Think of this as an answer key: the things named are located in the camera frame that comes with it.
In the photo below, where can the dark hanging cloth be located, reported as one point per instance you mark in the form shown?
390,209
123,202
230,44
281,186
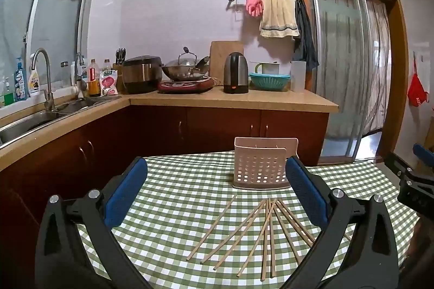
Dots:
305,38

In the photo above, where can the tall metal faucet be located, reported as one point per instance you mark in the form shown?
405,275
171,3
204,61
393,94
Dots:
47,82

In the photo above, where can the beige perforated utensil holder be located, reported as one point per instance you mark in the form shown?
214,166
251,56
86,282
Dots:
261,167

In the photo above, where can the blue dish soap bottle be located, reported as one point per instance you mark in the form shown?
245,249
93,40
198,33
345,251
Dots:
21,82

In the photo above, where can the person's right forearm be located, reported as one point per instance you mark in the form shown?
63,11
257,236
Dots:
420,245

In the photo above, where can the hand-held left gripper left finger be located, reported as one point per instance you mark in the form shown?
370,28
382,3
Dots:
126,189

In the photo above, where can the steel wok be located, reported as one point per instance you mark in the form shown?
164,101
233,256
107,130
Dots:
179,72

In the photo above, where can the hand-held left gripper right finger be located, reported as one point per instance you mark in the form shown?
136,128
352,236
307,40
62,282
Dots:
307,190

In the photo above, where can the red hanging bag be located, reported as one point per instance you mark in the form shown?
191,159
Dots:
417,90

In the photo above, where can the amber oil bottle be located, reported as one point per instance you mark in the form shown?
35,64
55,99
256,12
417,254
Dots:
94,79

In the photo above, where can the knife block with scissors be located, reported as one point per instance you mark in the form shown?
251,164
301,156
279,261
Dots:
118,67

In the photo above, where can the green checkered tablecloth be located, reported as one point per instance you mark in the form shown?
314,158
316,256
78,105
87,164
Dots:
179,207

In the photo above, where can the sliding glass door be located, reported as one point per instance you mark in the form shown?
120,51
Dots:
339,72

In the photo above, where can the stainless steel sink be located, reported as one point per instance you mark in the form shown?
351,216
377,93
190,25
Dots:
30,123

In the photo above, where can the wooden cutting board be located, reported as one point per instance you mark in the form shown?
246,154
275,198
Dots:
220,55

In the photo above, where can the beige striped towel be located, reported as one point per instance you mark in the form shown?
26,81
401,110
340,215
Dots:
278,16

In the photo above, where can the wooden door frame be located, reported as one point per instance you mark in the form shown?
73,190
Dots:
396,55

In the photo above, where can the brown kitchen counter cabinet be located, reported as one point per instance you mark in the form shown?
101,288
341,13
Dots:
152,133

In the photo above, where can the aluminium frame window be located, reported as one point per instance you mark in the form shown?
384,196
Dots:
51,14

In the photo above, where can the teal plastic colander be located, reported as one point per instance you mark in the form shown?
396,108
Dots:
270,81

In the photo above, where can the pile of wooden chopsticks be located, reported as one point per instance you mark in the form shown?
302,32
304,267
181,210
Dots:
268,234

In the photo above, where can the red induction cooker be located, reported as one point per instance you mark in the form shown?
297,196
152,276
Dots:
186,86

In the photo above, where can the dark rice cooker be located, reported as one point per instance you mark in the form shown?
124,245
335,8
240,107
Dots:
140,75

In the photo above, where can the metal spatula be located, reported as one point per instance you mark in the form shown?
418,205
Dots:
202,62

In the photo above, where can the glass wok lid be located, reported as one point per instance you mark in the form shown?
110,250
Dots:
186,60

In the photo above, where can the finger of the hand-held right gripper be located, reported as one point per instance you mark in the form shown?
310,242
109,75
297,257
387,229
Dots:
396,163
423,153

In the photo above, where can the white spray bottle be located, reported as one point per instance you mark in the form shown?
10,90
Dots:
34,84

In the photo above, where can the pink rubber gloves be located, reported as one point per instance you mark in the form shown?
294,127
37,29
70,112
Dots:
254,4

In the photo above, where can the clear bottle with cap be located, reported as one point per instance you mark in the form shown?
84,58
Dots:
107,65

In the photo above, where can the translucent white tall container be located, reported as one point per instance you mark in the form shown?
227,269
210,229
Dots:
298,75

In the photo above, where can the striped sheer curtain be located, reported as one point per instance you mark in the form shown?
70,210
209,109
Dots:
342,55

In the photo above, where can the black electric kettle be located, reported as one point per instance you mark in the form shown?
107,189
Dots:
235,72

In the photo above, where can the green plastic bottle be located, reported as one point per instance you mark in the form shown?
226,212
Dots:
6,95

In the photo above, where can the pink and white bag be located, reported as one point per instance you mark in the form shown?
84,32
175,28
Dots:
109,83

